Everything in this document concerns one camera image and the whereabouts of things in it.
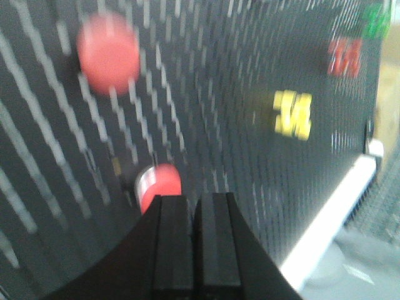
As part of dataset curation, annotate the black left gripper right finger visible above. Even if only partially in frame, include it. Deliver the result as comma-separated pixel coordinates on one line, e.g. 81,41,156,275
194,192,300,299

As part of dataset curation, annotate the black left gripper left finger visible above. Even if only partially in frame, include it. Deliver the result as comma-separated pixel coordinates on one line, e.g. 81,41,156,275
46,196,194,299

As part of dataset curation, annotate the lower red mushroom button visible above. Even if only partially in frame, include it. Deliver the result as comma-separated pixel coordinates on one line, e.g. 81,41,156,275
134,163,182,214

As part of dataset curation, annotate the red mushroom button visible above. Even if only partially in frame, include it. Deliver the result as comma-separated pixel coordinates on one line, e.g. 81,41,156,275
76,12,141,95
134,163,182,214

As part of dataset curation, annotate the upper red mushroom button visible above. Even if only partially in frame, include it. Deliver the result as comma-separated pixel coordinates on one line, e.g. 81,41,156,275
76,12,141,95

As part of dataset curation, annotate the white standing desk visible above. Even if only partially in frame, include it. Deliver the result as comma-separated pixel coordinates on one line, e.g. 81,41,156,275
279,138,384,292

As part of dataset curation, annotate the black perforated pegboard panel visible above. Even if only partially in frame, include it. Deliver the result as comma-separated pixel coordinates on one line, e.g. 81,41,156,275
1,1,388,299

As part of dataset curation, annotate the red knob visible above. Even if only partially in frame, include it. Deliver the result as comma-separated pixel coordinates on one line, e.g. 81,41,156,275
327,37,363,78

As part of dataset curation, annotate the green knob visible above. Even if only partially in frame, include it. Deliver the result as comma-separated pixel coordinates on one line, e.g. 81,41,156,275
362,3,391,39

